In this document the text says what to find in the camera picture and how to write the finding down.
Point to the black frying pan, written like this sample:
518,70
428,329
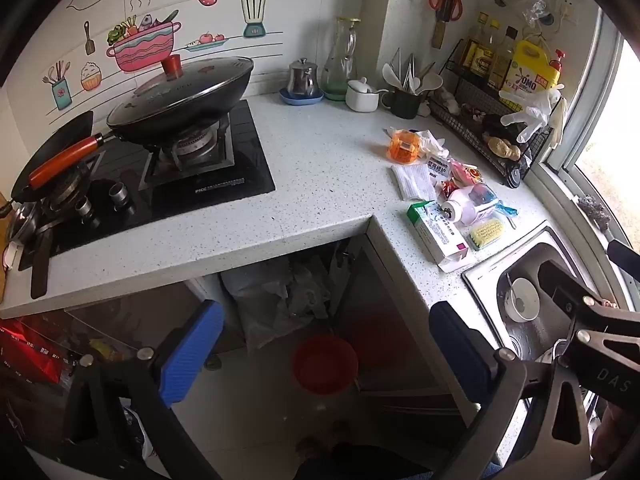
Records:
47,142

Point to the white plastic spoon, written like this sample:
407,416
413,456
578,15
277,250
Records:
391,75
415,85

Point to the hanging clear plastic bag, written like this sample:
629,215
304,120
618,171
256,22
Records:
537,10

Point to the person's right hand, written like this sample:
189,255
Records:
617,432

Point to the white rice paddle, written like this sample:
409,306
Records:
430,82

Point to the glass wok lid red knob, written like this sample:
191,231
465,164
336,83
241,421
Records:
190,85

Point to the black gas stove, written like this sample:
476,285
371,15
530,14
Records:
250,160

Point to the yellow detergent bottle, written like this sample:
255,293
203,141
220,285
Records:
530,75

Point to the steel wool scrubber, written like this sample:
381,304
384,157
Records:
595,212

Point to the glass carafe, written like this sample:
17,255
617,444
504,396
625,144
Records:
340,60

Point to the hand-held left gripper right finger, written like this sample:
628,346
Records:
457,352

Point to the red cardboard box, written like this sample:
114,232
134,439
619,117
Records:
30,350

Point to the metal spoon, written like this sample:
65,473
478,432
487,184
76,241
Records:
515,292

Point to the green coaster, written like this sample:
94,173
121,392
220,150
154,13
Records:
334,96

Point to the blue tray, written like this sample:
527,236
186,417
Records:
300,100

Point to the black round pot lid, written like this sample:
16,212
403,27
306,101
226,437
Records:
511,177

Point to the yellow foil packet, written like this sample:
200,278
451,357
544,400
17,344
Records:
485,232

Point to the white printed sachet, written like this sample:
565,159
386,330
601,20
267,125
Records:
438,169

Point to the red plastic bucket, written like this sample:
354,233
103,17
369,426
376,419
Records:
325,365

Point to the steel teapot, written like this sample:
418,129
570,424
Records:
302,80

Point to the white paper towel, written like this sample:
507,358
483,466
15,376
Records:
412,182

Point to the window frame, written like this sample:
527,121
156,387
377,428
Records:
590,150

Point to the orange plastic package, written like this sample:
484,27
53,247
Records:
406,147

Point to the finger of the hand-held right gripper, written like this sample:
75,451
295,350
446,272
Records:
565,287
625,255

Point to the steel sink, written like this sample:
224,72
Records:
545,332

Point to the white green medicine box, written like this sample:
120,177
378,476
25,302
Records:
440,237

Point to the crumpled clear plastic bags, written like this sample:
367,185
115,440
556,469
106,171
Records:
280,295

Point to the garlic bulb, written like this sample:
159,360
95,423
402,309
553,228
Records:
447,100

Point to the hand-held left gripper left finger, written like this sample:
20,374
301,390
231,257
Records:
192,355

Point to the crumpled white glove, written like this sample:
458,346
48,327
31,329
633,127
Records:
432,142

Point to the white sugar bowl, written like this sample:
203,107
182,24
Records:
361,97

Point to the white plastic bottle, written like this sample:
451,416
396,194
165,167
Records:
467,207

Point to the red snack wrapper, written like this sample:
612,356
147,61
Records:
466,172

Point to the ginger root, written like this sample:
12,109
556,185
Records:
504,147

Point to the kitchen wall sticker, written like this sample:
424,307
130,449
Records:
145,50

